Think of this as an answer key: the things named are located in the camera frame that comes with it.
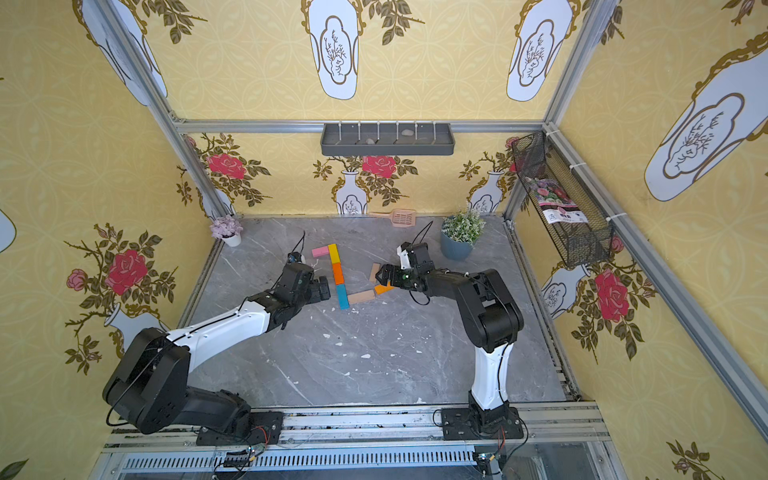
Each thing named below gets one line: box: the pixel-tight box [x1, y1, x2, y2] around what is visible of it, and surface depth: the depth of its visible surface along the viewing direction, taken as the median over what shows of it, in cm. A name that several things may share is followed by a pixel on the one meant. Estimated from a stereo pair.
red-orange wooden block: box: [332, 262, 345, 285], surface depth 106 cm
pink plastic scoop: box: [369, 209, 416, 227], surface depth 123 cm
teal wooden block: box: [335, 284, 351, 310], surface depth 100 cm
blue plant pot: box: [440, 233, 473, 261], surface depth 102 cm
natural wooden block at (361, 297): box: [348, 290, 375, 304], surface depth 100 cm
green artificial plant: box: [441, 208, 487, 248], surface depth 99 cm
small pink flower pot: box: [210, 215, 243, 247], surface depth 108 cm
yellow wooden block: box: [327, 243, 341, 264], surface depth 112 cm
